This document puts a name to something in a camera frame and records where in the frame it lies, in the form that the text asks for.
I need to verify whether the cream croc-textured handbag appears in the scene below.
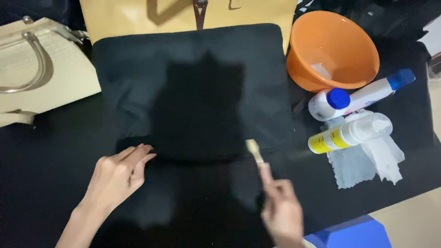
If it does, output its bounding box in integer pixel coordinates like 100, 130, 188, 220
0, 15, 102, 128

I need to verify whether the white tissue paper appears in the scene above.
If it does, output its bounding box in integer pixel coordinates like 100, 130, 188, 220
345, 110, 406, 185

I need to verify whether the white yellow foam pump bottle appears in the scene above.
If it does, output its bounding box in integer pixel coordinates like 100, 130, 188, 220
308, 113, 393, 154

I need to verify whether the long white bottle blue cap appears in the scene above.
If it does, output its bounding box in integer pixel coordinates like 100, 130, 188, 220
341, 68, 416, 116

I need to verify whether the white tissue in bowl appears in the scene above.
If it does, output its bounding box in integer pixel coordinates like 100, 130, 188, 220
310, 63, 332, 80

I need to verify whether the person's right hand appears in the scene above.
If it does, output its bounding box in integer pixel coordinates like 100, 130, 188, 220
258, 163, 305, 246

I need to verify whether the tan leather tote bag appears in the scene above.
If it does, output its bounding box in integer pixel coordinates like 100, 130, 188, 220
79, 0, 298, 54

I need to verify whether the grey cleaning cloth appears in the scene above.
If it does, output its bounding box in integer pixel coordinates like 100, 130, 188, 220
324, 116, 378, 189

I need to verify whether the blue plastic stool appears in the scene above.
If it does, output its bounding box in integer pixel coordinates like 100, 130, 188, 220
304, 215, 393, 248

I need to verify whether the orange plastic bowl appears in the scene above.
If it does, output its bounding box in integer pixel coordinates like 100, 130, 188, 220
287, 11, 380, 93

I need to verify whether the short white bottle blue cap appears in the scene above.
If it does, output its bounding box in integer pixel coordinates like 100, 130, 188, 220
308, 88, 351, 122

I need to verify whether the black fabric bag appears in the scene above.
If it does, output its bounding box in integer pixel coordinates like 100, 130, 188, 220
91, 23, 293, 162

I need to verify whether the small wooden brush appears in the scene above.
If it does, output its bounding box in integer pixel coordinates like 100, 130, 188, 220
245, 139, 266, 169

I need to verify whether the person's left hand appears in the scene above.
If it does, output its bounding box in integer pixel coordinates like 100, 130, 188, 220
84, 144, 157, 211

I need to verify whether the black table cover cloth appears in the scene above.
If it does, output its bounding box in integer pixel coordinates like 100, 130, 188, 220
0, 33, 441, 248

